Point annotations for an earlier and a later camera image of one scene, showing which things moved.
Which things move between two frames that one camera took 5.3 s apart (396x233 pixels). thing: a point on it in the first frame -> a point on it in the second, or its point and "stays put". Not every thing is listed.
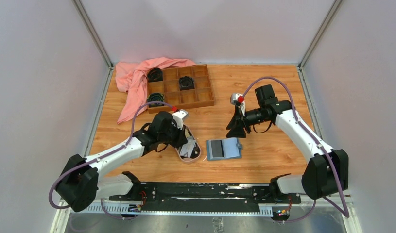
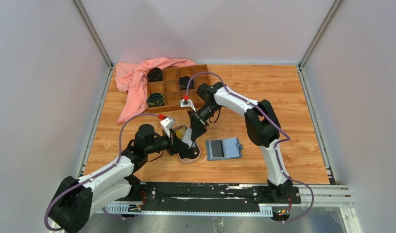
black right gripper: x=237 y=124 -> x=198 y=124
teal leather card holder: x=228 y=148 stays put
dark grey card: x=217 y=148 stays put
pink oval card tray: x=190 y=152 stays put
